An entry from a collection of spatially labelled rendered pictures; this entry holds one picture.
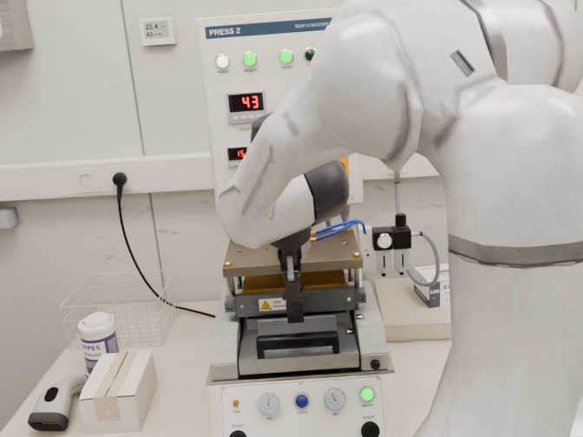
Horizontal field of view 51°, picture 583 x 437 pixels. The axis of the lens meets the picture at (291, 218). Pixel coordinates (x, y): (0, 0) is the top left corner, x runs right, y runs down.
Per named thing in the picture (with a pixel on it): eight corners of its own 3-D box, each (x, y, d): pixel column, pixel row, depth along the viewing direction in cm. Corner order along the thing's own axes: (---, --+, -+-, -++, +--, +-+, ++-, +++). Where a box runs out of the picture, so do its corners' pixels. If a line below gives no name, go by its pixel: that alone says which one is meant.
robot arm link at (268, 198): (383, 24, 65) (318, 164, 93) (222, 67, 59) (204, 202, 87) (435, 107, 62) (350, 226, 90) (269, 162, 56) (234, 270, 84)
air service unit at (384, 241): (358, 273, 144) (356, 214, 139) (420, 269, 144) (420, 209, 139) (361, 283, 139) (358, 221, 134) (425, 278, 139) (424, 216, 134)
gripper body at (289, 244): (263, 203, 101) (268, 245, 107) (263, 235, 94) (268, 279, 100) (309, 199, 101) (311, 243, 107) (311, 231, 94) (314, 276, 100)
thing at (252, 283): (248, 275, 136) (245, 235, 133) (347, 268, 136) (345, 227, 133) (243, 309, 120) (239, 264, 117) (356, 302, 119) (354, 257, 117)
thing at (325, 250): (236, 264, 143) (231, 211, 139) (369, 255, 142) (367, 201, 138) (226, 311, 119) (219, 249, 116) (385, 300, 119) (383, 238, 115)
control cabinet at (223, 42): (231, 282, 156) (202, 18, 136) (360, 272, 155) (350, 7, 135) (225, 310, 140) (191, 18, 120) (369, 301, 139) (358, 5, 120)
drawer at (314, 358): (249, 307, 140) (245, 276, 138) (344, 301, 140) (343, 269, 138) (240, 379, 112) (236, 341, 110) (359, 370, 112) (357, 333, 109)
